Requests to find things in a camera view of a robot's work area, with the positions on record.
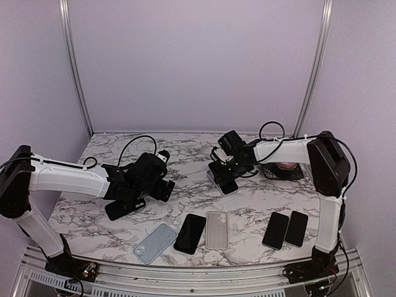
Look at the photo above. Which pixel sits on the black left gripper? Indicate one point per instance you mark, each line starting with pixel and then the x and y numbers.
pixel 164 196

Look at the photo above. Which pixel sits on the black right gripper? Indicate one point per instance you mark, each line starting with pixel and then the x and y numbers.
pixel 242 173

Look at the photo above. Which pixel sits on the black smartphone teal edge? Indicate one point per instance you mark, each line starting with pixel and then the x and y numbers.
pixel 229 188

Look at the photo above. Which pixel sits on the black smartphone dark edge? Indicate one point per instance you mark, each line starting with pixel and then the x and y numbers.
pixel 190 234

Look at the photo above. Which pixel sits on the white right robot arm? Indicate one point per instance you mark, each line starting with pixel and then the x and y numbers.
pixel 330 170

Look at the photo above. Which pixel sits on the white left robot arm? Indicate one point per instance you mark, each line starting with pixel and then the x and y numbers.
pixel 26 172

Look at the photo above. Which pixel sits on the black phone case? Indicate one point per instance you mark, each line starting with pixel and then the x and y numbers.
pixel 120 208

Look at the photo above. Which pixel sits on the light blue phone case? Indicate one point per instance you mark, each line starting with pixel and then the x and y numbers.
pixel 155 243

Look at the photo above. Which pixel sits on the black patterned square plate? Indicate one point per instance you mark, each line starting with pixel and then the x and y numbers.
pixel 272 171

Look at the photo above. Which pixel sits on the red white patterned bowl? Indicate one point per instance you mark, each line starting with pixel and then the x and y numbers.
pixel 287 166

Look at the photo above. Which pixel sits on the black smartphone mint edge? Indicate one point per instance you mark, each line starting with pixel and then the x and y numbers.
pixel 276 231

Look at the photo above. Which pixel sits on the black smartphone green edge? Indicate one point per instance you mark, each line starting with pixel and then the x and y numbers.
pixel 296 229

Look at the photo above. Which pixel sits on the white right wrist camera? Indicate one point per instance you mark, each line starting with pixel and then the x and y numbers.
pixel 218 154

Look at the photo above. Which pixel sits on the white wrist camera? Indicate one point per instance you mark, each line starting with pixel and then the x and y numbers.
pixel 218 154
pixel 163 155

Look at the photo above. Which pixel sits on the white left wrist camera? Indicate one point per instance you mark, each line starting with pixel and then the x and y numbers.
pixel 163 155

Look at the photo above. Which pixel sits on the right aluminium frame post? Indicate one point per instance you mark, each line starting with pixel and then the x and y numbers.
pixel 319 54

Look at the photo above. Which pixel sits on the aluminium frame post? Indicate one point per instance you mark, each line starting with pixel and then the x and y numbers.
pixel 319 54
pixel 72 58

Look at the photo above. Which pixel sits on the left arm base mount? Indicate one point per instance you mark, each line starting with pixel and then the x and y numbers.
pixel 67 265

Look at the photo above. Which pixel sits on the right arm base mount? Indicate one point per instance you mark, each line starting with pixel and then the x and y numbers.
pixel 321 264

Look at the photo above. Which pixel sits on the aluminium front rail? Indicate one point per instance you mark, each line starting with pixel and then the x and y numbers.
pixel 117 279

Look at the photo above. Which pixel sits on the left aluminium frame post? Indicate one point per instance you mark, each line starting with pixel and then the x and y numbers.
pixel 72 58

